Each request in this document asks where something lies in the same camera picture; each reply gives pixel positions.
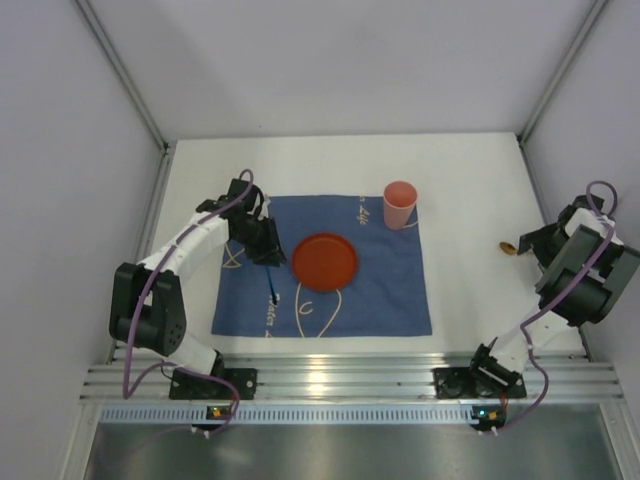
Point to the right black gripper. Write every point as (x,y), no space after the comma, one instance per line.
(533,241)

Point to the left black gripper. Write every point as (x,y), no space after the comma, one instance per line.
(266,242)

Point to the gold metal spoon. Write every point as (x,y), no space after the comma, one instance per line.
(508,248)

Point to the orange plastic plate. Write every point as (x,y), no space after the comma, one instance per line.
(324,262)

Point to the blue cloth placemat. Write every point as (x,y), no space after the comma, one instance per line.
(387,297)

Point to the pink plastic cup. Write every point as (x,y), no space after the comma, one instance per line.
(399,198)

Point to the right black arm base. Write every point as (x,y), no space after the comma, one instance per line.
(453,383)

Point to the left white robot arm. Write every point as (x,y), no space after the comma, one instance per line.
(148,310)

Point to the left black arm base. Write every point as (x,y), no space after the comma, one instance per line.
(189,387)

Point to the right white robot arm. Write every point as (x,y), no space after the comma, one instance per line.
(585,269)

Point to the aluminium frame rail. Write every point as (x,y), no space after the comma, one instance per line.
(336,377)

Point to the perforated grey cable duct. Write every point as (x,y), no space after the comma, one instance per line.
(271,414)

